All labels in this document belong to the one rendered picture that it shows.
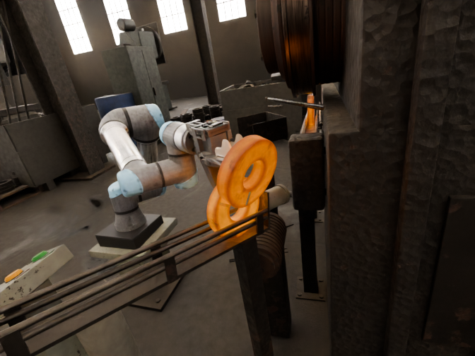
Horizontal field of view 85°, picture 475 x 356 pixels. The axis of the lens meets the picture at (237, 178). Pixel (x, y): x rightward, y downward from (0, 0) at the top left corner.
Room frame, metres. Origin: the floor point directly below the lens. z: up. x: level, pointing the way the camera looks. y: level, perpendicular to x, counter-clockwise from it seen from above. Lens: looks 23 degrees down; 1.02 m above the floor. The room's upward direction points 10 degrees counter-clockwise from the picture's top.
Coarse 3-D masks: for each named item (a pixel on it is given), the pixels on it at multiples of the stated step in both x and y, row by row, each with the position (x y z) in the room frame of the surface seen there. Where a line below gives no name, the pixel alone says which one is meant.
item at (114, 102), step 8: (104, 96) 4.33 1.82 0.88; (112, 96) 4.03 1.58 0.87; (120, 96) 4.07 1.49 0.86; (128, 96) 4.15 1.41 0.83; (96, 104) 4.14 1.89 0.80; (104, 104) 4.02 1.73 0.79; (112, 104) 4.02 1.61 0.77; (120, 104) 4.05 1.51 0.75; (128, 104) 4.12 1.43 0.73; (104, 112) 4.04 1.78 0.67
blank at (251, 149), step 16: (240, 144) 0.47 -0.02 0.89; (256, 144) 0.47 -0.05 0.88; (272, 144) 0.51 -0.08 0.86; (224, 160) 0.46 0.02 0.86; (240, 160) 0.45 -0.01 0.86; (256, 160) 0.48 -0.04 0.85; (272, 160) 0.52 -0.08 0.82; (224, 176) 0.45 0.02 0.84; (240, 176) 0.46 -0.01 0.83; (256, 176) 0.52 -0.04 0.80; (272, 176) 0.54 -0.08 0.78; (224, 192) 0.45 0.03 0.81; (240, 192) 0.47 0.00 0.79; (256, 192) 0.51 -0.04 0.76
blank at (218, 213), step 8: (216, 192) 0.53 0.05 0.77; (216, 200) 0.52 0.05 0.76; (256, 200) 0.59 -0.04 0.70; (208, 208) 0.52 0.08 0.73; (216, 208) 0.51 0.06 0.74; (224, 208) 0.52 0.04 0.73; (240, 208) 0.59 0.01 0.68; (248, 208) 0.57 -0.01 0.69; (256, 208) 0.59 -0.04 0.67; (208, 216) 0.52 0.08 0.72; (216, 216) 0.50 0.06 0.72; (224, 216) 0.52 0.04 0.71; (232, 216) 0.57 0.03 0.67; (240, 216) 0.57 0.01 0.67; (216, 224) 0.50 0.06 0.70; (224, 224) 0.52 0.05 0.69; (240, 232) 0.55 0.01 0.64
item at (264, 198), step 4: (264, 192) 0.59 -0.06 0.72; (268, 192) 0.58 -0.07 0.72; (260, 196) 0.60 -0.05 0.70; (264, 196) 0.59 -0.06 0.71; (268, 196) 0.58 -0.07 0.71; (260, 200) 0.60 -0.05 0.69; (264, 200) 0.59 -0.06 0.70; (268, 200) 0.58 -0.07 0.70; (260, 204) 0.60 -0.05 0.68; (264, 204) 0.59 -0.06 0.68; (268, 204) 0.58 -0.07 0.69; (260, 208) 0.60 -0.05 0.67; (268, 208) 0.58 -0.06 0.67; (268, 212) 0.58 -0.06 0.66; (268, 216) 0.58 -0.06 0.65; (264, 220) 0.59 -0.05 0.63; (268, 220) 0.58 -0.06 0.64; (264, 224) 0.59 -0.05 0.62; (268, 224) 0.58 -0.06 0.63
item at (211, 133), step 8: (200, 120) 0.66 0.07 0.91; (208, 120) 0.62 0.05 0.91; (216, 120) 0.62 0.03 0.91; (192, 128) 0.58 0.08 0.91; (200, 128) 0.58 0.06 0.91; (208, 128) 0.56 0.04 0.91; (216, 128) 0.57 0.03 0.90; (224, 128) 0.58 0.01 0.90; (184, 136) 0.64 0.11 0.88; (192, 136) 0.64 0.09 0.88; (200, 136) 0.58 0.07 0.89; (208, 136) 0.55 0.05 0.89; (216, 136) 0.57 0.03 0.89; (224, 136) 0.58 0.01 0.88; (184, 144) 0.63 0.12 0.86; (192, 144) 0.64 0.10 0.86; (200, 144) 0.58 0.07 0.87; (208, 144) 0.57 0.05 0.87; (216, 144) 0.57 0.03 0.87; (192, 152) 0.64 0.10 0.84; (200, 152) 0.58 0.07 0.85; (208, 152) 0.57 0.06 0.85; (200, 160) 0.58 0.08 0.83
